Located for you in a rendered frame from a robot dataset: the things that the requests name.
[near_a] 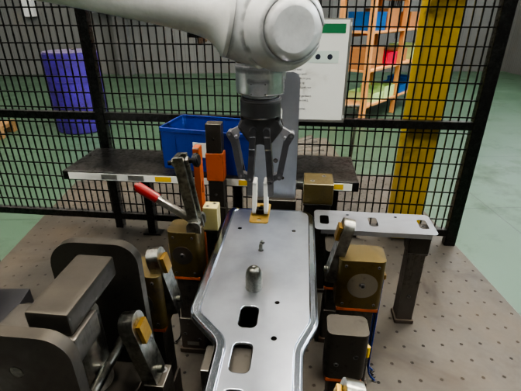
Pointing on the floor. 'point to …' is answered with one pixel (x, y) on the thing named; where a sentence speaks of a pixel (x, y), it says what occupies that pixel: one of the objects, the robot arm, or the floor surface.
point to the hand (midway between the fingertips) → (260, 195)
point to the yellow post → (425, 101)
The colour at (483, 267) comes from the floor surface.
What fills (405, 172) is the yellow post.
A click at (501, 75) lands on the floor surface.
